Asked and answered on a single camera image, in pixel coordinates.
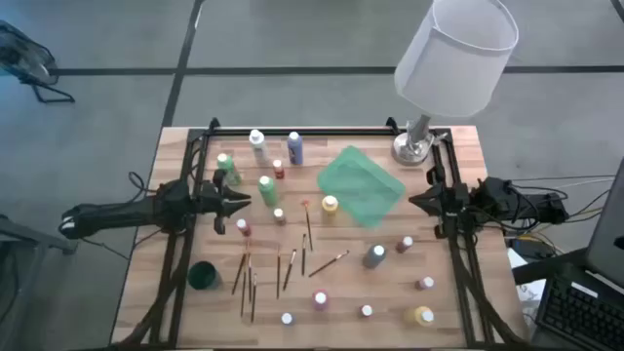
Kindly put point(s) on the large purple-blue paint bottle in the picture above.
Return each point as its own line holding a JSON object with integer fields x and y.
{"x": 295, "y": 151}

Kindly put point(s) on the small pink paint bottle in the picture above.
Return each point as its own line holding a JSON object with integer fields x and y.
{"x": 425, "y": 283}

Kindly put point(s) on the black floor fan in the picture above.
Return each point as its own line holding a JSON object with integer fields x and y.
{"x": 24, "y": 61}

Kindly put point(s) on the white paint bottle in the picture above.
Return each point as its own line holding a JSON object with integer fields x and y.
{"x": 258, "y": 148}

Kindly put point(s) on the dark power strip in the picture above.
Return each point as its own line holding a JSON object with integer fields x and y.
{"x": 534, "y": 248}

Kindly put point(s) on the small red black paint bottle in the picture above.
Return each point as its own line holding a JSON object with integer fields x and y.
{"x": 244, "y": 227}

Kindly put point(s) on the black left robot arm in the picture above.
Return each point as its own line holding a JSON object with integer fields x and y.
{"x": 122, "y": 214}

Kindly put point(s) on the labelled light green paint bottle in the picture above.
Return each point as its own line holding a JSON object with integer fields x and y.
{"x": 229, "y": 170}

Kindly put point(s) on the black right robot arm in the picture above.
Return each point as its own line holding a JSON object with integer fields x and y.
{"x": 507, "y": 200}

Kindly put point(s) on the black paintbrush silver ferrule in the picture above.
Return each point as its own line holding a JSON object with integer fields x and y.
{"x": 289, "y": 270}

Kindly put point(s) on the small orange black paint bottle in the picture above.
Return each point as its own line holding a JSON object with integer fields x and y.
{"x": 278, "y": 170}

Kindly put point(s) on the thin dark paintbrush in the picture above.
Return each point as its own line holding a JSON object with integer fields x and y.
{"x": 243, "y": 297}
{"x": 250, "y": 280}
{"x": 253, "y": 300}

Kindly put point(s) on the white printed paper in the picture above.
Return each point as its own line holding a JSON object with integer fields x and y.
{"x": 531, "y": 295}

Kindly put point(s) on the dark green plastic cup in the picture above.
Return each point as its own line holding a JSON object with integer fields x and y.
{"x": 202, "y": 276}

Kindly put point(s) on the thin paintbrush yellow tip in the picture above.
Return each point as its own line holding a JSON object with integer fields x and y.
{"x": 278, "y": 273}

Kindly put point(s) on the large orange-yellow paint bottle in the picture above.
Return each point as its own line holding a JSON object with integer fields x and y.
{"x": 419, "y": 317}

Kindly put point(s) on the grey side stand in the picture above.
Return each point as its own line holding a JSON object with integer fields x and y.
{"x": 29, "y": 239}

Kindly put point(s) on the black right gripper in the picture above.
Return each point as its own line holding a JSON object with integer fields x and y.
{"x": 451, "y": 200}

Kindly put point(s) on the teal translucent plastic bin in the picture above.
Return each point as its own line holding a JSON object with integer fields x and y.
{"x": 361, "y": 187}

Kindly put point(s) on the short black paintbrush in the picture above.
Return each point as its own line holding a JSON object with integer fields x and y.
{"x": 303, "y": 256}

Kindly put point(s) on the black keyboard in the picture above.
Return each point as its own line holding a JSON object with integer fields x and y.
{"x": 580, "y": 312}

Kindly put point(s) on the small purple black paint bottle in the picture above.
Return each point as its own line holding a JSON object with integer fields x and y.
{"x": 287, "y": 319}

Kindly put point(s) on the long paintbrush silver ferrule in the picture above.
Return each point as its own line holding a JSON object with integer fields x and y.
{"x": 329, "y": 263}

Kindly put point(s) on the large pink paint bottle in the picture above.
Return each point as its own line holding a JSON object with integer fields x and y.
{"x": 320, "y": 301}

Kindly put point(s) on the small yellow black paint bottle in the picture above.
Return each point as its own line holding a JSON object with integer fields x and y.
{"x": 279, "y": 217}

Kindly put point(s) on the large plain green paint bottle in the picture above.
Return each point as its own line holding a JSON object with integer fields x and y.
{"x": 268, "y": 192}

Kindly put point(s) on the white shade table lamp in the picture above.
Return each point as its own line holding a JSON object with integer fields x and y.
{"x": 453, "y": 63}

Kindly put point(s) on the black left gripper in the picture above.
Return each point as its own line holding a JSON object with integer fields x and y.
{"x": 212, "y": 197}

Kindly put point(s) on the yellow apple-label paint bottle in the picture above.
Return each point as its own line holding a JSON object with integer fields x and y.
{"x": 330, "y": 207}

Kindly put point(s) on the fan paintbrush orange bristles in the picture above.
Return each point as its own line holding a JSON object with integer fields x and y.
{"x": 308, "y": 226}

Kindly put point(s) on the grey paint bottle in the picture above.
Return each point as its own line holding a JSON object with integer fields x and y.
{"x": 373, "y": 257}

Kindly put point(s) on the small magenta black paint bottle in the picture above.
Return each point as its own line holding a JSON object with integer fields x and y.
{"x": 366, "y": 311}

